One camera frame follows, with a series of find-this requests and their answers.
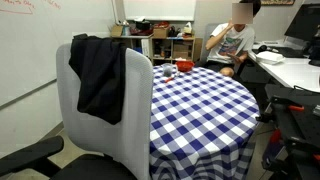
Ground tissue box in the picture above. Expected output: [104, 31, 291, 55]
[182, 21, 194, 35]

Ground blue checkered round table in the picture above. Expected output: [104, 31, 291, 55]
[148, 64, 261, 180]

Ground red clamp handle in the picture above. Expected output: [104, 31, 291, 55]
[288, 104, 305, 112]

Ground small tilted cardboard box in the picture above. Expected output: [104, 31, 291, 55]
[110, 24, 124, 38]

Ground black computer monitor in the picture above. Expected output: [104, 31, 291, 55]
[284, 3, 320, 43]

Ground large wall whiteboard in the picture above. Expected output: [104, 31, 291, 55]
[0, 0, 116, 111]

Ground wooden shelf unit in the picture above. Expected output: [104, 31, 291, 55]
[111, 33, 204, 66]

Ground black chair armrest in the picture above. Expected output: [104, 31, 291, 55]
[0, 135, 65, 178]

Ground white projection board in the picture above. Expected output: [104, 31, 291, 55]
[122, 0, 197, 22]

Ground open cardboard box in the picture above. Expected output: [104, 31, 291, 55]
[153, 26, 170, 39]

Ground grey plastic cup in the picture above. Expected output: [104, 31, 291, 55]
[162, 63, 174, 78]

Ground flat cardboard box in shelf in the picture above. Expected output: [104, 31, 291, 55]
[172, 50, 190, 60]

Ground black office chair seat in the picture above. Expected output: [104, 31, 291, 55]
[49, 153, 138, 180]

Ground black headphones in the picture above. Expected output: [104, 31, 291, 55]
[257, 44, 279, 54]

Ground white stacked containers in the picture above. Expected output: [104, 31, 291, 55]
[255, 50, 285, 65]

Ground grey office chair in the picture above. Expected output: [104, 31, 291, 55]
[199, 23, 222, 66]
[55, 43, 154, 180]

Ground red bowl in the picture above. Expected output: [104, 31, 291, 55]
[175, 60, 195, 73]

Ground framed picture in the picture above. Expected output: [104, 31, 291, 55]
[260, 0, 296, 6]

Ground black cloth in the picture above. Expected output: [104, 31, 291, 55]
[68, 33, 128, 126]

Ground black pot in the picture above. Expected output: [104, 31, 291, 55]
[134, 19, 152, 32]

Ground seated person white t-shirt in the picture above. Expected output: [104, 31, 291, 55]
[203, 0, 263, 78]

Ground black keyboard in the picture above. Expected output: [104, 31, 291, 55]
[252, 46, 306, 59]

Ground black robot cart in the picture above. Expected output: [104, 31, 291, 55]
[258, 83, 320, 180]

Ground white desk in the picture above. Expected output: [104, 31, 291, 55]
[248, 39, 320, 94]

